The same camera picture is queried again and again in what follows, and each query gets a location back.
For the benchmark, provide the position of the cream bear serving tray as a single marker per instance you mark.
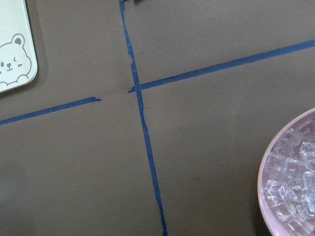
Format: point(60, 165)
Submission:
point(18, 63)

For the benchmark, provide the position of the clear ice cubes pile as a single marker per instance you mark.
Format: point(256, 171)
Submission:
point(290, 183)

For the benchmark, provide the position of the pink bowl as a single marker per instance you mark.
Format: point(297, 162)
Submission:
point(275, 227)

